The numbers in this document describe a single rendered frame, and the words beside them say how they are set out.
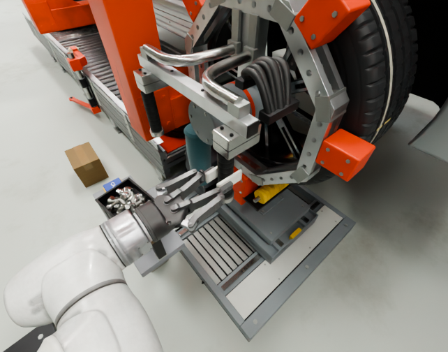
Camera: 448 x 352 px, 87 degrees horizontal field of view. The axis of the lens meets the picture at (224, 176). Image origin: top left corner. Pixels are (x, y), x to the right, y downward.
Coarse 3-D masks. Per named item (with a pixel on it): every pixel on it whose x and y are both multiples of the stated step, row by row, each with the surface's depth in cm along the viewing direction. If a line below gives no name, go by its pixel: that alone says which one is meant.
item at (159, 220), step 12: (144, 204) 45; (156, 204) 47; (168, 204) 47; (144, 216) 42; (156, 216) 43; (168, 216) 45; (180, 216) 45; (156, 228) 43; (168, 228) 44; (156, 240) 44
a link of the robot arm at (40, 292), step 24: (72, 240) 38; (96, 240) 38; (48, 264) 35; (72, 264) 35; (96, 264) 36; (120, 264) 40; (24, 288) 33; (48, 288) 33; (72, 288) 33; (96, 288) 33; (24, 312) 33; (48, 312) 33
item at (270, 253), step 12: (228, 216) 126; (312, 216) 127; (240, 228) 122; (252, 228) 122; (300, 228) 118; (252, 240) 117; (264, 240) 117; (276, 240) 114; (288, 240) 117; (264, 252) 113; (276, 252) 113
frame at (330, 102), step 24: (216, 0) 58; (240, 0) 54; (264, 0) 48; (288, 0) 45; (216, 24) 68; (288, 24) 47; (192, 48) 75; (192, 72) 82; (312, 72) 48; (336, 72) 50; (312, 96) 51; (336, 96) 49; (312, 120) 54; (336, 120) 54; (312, 144) 57; (240, 168) 88; (264, 168) 85; (288, 168) 74; (312, 168) 61
